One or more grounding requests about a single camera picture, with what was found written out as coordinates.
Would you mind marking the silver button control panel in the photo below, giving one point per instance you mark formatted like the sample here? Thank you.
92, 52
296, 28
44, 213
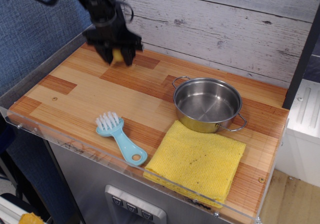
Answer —
126, 208

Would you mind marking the clear acrylic counter guard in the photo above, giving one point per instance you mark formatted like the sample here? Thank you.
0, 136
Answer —
61, 99

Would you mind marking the folded yellow cloth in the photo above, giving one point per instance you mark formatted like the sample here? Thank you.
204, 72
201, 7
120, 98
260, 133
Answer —
200, 166

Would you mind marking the light blue scrub brush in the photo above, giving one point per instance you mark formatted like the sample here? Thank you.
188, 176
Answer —
111, 125

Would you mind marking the yellow potato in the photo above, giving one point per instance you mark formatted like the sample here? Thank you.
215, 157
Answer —
117, 55

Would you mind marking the stainless steel cabinet front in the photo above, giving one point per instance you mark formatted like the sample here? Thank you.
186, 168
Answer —
88, 171

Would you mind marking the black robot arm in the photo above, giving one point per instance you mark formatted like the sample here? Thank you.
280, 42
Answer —
94, 4

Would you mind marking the yellow object bottom left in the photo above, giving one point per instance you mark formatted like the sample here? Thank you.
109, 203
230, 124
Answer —
30, 218

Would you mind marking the white ribbed side appliance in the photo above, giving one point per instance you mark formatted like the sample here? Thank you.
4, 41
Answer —
299, 152

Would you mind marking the stainless steel pot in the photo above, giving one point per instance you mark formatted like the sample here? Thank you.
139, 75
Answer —
207, 105

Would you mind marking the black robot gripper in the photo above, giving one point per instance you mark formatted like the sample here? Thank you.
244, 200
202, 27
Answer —
110, 31

